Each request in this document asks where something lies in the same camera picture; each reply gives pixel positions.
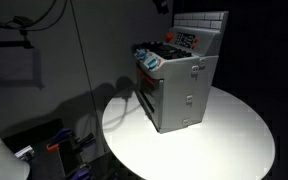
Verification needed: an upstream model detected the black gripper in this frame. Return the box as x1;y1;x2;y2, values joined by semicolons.
152;0;170;15

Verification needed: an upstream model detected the grey toy stove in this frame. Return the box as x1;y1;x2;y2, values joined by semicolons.
132;10;229;135

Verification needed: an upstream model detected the black spring clamp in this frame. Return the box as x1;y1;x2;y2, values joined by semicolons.
75;132;97;148

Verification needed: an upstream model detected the purple clamp with orange tip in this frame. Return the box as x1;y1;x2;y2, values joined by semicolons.
45;127;74;152

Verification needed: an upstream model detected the black equipment box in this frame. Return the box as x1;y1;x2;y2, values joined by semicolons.
2;118;102;180

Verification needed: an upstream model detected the black hanging cable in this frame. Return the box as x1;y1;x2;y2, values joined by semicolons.
23;0;69;33

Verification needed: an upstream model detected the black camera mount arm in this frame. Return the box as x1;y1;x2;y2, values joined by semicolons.
0;14;36;50

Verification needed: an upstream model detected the silver metal bracket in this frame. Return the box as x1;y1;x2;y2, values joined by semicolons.
14;145;36;162

